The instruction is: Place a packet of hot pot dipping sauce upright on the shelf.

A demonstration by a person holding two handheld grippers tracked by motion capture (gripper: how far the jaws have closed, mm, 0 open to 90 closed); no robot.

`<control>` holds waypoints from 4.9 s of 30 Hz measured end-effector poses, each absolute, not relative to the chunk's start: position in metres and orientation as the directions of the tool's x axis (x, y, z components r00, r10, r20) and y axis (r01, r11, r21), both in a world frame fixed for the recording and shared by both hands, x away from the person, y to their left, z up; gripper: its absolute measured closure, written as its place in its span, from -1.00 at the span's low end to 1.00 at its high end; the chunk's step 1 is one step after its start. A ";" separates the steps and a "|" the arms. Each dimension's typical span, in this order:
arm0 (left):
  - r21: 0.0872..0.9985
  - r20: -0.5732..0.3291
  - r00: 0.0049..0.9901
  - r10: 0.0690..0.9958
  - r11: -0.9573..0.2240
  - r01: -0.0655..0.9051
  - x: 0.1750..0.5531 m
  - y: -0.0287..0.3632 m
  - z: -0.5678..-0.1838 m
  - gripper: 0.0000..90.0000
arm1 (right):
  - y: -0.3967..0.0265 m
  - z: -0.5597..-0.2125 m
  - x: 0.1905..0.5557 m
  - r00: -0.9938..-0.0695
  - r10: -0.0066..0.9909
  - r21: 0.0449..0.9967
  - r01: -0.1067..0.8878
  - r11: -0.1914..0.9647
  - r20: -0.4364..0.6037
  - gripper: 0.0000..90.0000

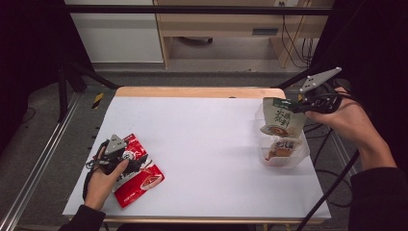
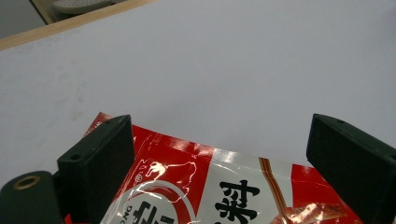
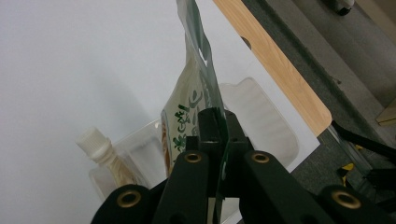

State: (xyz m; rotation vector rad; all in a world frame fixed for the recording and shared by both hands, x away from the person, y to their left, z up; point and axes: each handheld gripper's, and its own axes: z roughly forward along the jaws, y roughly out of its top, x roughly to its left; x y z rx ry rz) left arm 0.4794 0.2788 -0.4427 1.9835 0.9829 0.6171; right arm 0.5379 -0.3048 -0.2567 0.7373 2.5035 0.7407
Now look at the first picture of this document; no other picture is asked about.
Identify small white and red packet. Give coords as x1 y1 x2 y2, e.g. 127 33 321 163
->
264 136 304 163

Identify person's right hand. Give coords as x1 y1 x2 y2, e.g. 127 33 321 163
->
304 86 380 149

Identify beige packet with green label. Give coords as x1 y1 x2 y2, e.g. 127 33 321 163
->
259 96 307 139

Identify black horizontal metal bar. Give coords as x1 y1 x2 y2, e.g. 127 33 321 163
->
65 4 333 16

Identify white table cover sheet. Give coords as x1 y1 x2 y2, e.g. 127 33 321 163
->
62 96 332 220

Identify black floor cable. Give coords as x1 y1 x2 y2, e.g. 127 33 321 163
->
302 121 355 209

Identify red seasoning packet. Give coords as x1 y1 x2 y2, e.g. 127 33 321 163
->
112 133 166 209

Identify wooden table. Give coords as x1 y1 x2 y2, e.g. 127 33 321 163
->
68 86 325 225

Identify white cabinet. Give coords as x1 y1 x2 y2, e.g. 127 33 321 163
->
64 0 165 64

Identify black curtain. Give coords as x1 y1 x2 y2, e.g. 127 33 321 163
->
0 0 94 155
309 0 408 200

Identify hanging black cables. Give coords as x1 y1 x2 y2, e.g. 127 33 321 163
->
280 1 317 69

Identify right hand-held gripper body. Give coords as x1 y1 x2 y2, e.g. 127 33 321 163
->
299 66 344 116

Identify clear plastic container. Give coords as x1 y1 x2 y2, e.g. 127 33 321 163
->
254 102 311 169

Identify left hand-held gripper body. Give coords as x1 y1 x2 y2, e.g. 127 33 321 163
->
85 134 129 176

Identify light wooden desk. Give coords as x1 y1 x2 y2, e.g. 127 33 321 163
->
153 0 335 69

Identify person's left hand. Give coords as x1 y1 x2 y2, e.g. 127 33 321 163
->
84 145 130 212

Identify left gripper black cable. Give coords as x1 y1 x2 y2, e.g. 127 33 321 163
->
82 167 97 201

